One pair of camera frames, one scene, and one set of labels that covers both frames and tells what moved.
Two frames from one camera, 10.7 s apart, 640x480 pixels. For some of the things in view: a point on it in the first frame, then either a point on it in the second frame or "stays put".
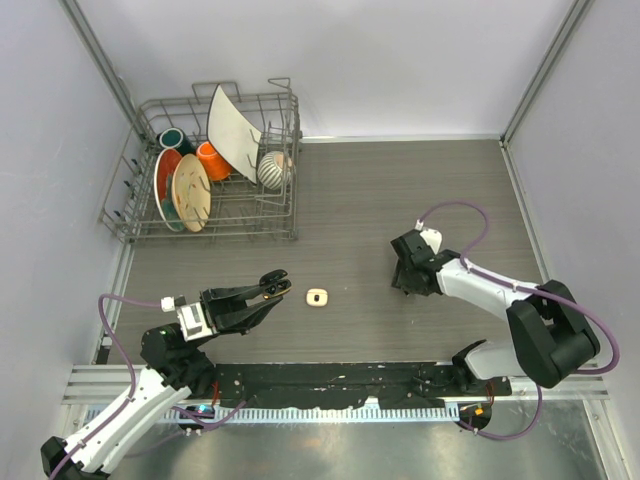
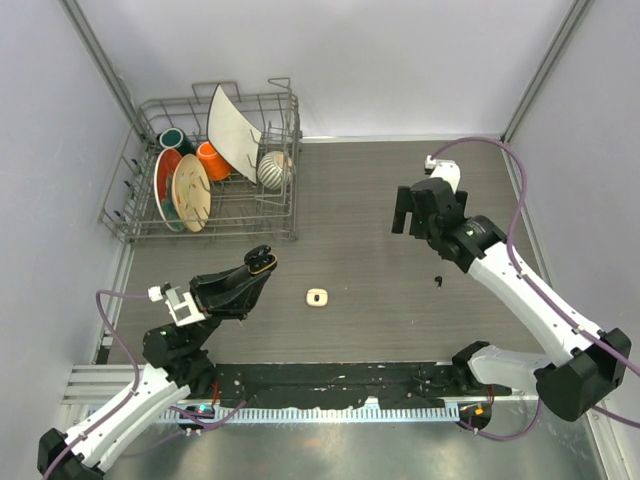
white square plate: [233, 134] stays put
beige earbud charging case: [317, 297] stays put
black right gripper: [399, 281] to [406, 204]
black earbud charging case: [274, 284] to [258, 259]
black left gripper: [219, 301] to [229, 293]
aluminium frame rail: [107, 384] stays put
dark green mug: [174, 138] stays put
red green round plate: [163, 179] stays put
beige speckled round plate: [191, 191] stays put
